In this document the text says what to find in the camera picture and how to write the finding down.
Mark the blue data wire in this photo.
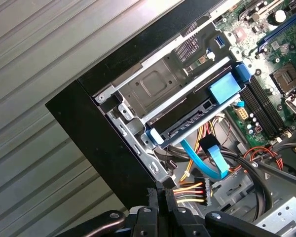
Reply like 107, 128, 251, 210
181, 139, 229, 180

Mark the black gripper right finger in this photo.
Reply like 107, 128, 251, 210
163, 188, 263, 237

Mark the metal socket cover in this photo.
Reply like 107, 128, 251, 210
285, 86, 296, 124

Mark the orange black wire bundle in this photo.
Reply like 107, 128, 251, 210
243, 147, 285, 173

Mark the blue expansion slot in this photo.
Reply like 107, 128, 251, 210
258, 4, 296, 53

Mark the grey metal disk bay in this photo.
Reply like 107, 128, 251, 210
95, 55, 245, 190

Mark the CPU socket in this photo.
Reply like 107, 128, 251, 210
270, 63, 296, 96

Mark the green motherboard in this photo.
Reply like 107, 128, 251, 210
213, 0, 296, 148

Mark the grey metal drive cage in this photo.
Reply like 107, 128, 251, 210
212, 160, 296, 237

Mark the black open PC case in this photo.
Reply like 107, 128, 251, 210
44, 0, 296, 237

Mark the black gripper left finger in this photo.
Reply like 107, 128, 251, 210
54, 187, 167, 237

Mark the hard disk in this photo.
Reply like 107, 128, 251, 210
140, 63, 252, 150

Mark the black RAM slot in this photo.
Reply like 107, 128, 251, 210
249, 80, 281, 135
245, 82, 277, 137
253, 77, 286, 133
241, 85, 272, 139

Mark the white board power connector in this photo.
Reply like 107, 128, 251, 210
237, 107, 249, 121

